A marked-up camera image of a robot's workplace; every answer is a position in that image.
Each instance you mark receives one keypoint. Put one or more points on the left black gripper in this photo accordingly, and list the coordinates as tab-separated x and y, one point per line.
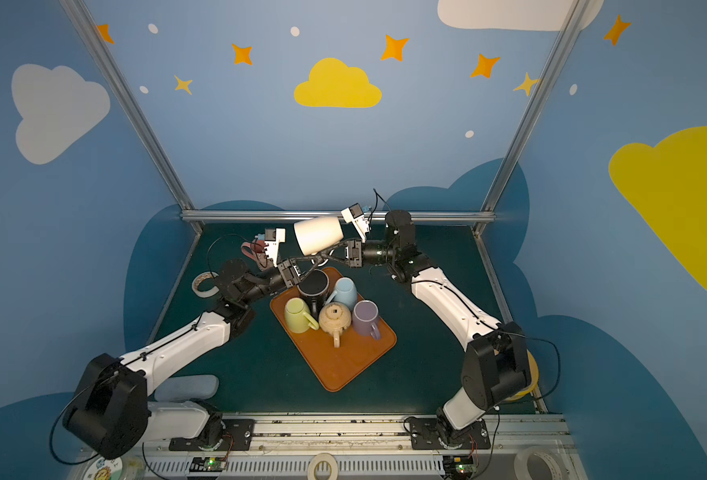
292	270

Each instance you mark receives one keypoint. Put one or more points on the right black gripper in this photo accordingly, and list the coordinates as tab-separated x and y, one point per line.
354	253

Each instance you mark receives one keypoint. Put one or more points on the cream white mug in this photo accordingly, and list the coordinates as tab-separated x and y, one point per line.
318	234

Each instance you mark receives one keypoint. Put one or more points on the pink ghost mug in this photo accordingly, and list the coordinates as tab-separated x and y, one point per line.
256	250

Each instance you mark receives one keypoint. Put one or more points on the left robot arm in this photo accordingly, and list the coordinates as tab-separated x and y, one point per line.
111	411

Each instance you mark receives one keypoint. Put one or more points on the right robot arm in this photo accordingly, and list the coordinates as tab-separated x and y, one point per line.
496	363

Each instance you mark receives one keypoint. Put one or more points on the black skull mug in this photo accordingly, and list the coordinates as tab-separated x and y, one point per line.
314	290

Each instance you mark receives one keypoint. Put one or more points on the light blue mug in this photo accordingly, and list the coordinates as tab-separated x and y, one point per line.
344	292

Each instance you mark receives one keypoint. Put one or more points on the light green mug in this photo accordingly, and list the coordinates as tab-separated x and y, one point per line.
298	317

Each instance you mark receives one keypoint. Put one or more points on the lavender mug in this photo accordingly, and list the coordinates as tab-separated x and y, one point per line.
366	319

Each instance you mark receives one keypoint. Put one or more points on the beige ceramic teapot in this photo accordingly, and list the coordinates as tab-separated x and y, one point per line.
335	319

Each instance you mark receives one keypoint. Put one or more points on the masking tape roll on table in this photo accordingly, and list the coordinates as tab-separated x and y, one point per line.
204	285

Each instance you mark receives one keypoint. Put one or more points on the grey sponge pad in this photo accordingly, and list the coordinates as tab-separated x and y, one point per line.
187	388

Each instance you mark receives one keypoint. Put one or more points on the white tape roll front centre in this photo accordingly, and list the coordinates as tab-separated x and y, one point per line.
325	464

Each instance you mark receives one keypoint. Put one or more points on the yellow plastic basket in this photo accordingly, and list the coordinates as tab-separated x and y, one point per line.
533	380

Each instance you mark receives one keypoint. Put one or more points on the clear tape roll front right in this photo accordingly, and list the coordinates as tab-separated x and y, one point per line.
539	463

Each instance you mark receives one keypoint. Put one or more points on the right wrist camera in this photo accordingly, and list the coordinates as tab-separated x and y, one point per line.
358	217

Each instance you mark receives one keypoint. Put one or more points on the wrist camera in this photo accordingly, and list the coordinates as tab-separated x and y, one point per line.
358	217
273	237

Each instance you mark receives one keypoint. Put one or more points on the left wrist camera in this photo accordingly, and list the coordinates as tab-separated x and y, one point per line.
273	237

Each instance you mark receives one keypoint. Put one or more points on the aluminium frame back bar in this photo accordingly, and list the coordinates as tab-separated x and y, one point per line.
280	216

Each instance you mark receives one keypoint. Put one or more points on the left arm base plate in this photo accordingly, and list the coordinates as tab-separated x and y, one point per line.
219	435

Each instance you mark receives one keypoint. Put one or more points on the aluminium front rail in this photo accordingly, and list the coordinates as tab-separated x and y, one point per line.
367	446

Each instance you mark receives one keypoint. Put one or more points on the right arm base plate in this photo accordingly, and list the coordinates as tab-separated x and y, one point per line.
432	433

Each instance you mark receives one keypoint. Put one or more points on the aluminium frame left post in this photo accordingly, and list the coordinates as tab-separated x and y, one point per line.
83	22

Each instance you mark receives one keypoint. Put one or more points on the aluminium frame post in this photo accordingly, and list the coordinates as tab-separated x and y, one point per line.
537	101
83	22

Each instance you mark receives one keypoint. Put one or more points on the aluminium frame right post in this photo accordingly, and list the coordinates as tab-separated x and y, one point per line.
537	101

